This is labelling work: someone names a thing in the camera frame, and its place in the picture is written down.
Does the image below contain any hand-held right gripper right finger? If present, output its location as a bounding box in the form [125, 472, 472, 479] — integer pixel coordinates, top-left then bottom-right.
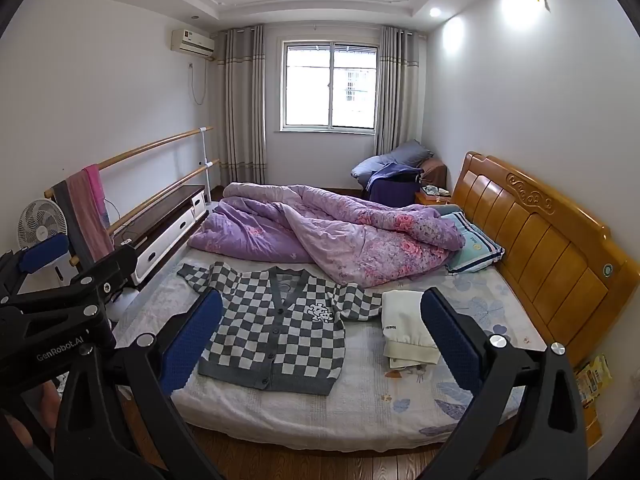
[420, 287, 588, 480]

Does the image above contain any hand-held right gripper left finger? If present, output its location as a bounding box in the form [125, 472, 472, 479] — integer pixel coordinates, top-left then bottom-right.
[52, 287, 226, 480]

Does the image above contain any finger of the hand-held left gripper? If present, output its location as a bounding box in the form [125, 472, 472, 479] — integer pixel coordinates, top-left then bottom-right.
[0, 234, 71, 307]
[0, 243, 139, 346]

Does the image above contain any grey white checkered cardigan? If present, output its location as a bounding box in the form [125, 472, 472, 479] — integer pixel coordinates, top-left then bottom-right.
[177, 261, 383, 396]

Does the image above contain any person's left hand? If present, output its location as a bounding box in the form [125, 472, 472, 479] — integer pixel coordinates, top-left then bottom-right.
[7, 379, 63, 453]

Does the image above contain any white standing fan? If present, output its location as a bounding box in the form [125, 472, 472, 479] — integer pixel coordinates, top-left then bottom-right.
[17, 199, 72, 287]

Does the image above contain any folded cream garment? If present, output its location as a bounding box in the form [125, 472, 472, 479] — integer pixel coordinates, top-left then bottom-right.
[381, 290, 443, 367]

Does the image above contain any grey cloth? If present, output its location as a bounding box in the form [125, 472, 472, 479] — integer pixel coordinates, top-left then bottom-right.
[52, 180, 97, 267]

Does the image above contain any dark top white cabinet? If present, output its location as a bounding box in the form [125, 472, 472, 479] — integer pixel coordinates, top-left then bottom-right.
[112, 185, 209, 291]

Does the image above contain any pink towel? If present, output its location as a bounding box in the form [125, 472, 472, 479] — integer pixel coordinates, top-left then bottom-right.
[67, 164, 116, 261]

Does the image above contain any pale floral bed sheet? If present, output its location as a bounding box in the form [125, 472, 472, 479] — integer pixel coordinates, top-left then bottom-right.
[112, 255, 548, 453]

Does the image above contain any light blue pillow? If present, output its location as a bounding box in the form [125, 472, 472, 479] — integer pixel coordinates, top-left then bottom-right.
[441, 210, 506, 276]

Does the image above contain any wooden bed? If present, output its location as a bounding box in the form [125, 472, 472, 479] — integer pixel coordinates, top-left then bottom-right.
[112, 151, 627, 457]

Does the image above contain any wooden nightstand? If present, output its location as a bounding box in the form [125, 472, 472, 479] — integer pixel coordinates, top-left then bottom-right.
[414, 187, 454, 207]

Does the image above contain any yellow packet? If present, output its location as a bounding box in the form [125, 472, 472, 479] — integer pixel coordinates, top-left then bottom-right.
[574, 355, 614, 409]

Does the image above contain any dark purple cloth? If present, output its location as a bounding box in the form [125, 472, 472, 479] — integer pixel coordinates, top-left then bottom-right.
[365, 167, 424, 209]

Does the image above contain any purple floral quilt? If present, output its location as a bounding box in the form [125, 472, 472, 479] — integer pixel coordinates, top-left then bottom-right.
[189, 182, 466, 288]

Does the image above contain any grey beige curtain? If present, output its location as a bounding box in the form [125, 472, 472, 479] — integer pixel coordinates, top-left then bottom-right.
[215, 26, 269, 186]
[375, 25, 426, 158]

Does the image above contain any white air conditioner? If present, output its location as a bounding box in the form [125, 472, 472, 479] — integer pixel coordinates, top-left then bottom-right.
[171, 29, 217, 59]

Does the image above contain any white framed window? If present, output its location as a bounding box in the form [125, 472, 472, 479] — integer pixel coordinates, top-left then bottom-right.
[280, 39, 379, 134]

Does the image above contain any wooden wall bar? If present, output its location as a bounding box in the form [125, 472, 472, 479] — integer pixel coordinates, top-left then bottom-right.
[69, 160, 221, 267]
[44, 127, 214, 199]

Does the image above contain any white bar post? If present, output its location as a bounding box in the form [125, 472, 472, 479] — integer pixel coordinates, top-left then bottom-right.
[198, 127, 211, 202]

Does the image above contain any air conditioner power cable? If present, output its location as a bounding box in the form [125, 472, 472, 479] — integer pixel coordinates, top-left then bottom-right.
[188, 62, 209, 107]

